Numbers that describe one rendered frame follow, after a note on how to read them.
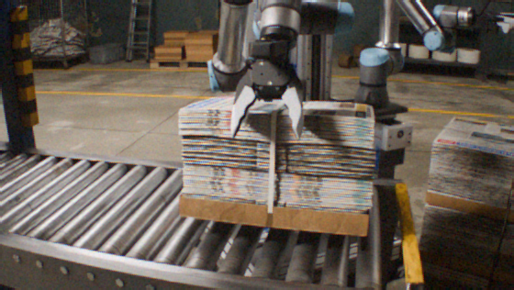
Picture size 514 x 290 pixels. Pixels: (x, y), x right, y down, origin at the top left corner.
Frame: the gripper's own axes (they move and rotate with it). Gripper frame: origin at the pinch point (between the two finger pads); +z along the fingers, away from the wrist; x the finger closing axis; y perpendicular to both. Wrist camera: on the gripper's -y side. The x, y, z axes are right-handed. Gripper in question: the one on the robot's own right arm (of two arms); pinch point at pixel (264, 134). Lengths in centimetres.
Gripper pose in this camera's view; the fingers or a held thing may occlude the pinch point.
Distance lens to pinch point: 77.4
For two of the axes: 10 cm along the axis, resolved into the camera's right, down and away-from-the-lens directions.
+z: -1.1, 9.6, -2.6
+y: 1.9, 2.8, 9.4
